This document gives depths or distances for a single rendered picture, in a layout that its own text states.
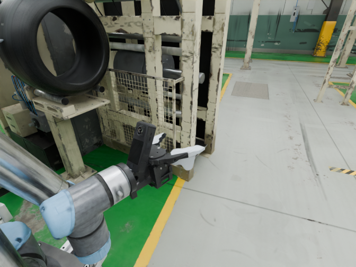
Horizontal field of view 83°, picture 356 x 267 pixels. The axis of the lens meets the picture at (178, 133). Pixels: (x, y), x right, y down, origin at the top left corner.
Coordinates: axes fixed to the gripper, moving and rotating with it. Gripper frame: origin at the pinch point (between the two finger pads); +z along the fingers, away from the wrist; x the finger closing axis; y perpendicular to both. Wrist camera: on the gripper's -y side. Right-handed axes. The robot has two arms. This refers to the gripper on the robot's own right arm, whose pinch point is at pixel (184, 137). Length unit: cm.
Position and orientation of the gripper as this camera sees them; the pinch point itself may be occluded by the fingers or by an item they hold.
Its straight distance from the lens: 55.8
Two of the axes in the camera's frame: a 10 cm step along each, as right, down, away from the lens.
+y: 1.0, 9.0, 4.2
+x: 7.0, 2.4, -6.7
